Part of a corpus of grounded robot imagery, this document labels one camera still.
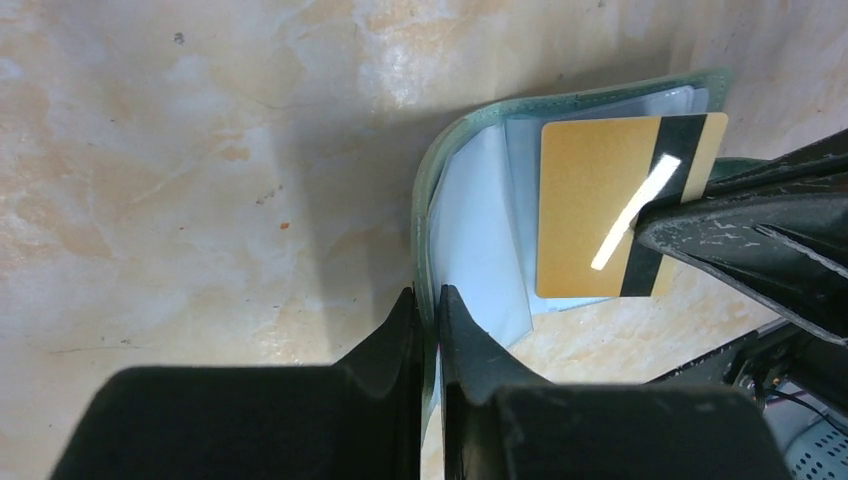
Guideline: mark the green card holder wallet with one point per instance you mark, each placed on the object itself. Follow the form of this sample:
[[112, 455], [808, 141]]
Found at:
[[475, 202]]

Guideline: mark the white perforated cable tray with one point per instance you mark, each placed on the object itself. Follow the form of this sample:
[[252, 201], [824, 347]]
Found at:
[[813, 442]]

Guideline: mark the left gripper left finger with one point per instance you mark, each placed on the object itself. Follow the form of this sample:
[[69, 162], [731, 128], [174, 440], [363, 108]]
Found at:
[[358, 418]]

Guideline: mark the gold credit card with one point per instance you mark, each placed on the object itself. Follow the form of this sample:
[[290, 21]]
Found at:
[[597, 179]]

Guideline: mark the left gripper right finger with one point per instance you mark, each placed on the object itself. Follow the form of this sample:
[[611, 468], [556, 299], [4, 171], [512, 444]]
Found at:
[[501, 420]]

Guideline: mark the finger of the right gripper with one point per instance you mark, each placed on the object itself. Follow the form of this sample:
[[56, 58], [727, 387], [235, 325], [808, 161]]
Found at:
[[777, 233]]

